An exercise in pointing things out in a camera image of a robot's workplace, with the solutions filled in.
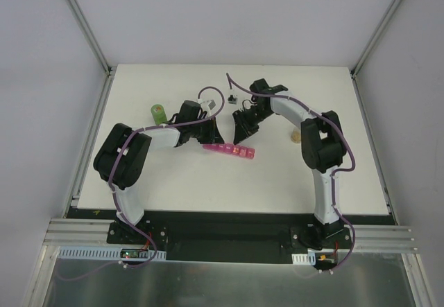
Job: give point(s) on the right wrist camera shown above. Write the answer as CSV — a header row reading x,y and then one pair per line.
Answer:
x,y
232,99

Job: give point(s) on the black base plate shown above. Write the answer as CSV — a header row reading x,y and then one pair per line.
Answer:
x,y
269,238

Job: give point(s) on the clear pill bottle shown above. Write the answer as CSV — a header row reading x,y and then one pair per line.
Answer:
x,y
296,135

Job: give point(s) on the right white cable duct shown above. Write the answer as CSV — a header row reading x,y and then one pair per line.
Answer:
x,y
304,259

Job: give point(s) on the aluminium frame post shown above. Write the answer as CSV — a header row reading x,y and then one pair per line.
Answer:
x,y
89,35
376,36

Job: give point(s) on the left aluminium rail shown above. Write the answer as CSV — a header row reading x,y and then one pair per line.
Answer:
x,y
66,231

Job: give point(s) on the green cylindrical bottle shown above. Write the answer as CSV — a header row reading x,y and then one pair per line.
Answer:
x,y
158,113

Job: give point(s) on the right aluminium frame post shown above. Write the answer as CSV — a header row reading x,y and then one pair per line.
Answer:
x,y
376,36

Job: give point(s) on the white cable duct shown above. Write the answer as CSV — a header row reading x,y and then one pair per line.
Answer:
x,y
304,259
111,254

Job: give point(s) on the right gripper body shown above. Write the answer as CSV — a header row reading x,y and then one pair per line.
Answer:
x,y
245,119

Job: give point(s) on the pink weekly pill organizer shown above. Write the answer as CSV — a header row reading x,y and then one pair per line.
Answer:
x,y
230,149

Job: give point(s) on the left white cable duct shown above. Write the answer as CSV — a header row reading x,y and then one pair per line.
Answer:
x,y
111,254

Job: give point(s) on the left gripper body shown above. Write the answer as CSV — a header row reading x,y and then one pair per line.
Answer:
x,y
207,131

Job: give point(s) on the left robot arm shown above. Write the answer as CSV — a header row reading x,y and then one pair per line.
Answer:
x,y
122,156

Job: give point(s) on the left aluminium frame post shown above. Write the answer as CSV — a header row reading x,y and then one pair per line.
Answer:
x,y
89,35

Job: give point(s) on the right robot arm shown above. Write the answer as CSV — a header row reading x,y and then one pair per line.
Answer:
x,y
322,149

